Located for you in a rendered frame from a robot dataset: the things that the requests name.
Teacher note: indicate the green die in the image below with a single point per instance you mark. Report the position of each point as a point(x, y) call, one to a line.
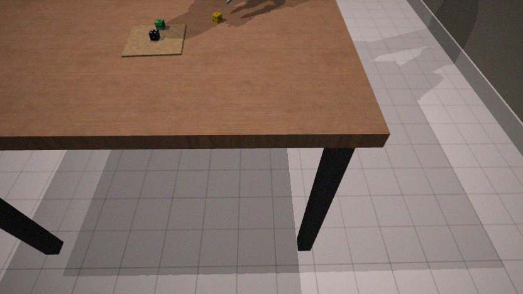
point(160, 24)

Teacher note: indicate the tan square mat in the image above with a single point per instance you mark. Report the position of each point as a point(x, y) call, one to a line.
point(139, 43)

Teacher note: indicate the black die with white pips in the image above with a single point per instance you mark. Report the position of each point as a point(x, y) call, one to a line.
point(154, 35)

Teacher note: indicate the yellow die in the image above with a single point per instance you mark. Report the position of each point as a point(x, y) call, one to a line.
point(217, 17)

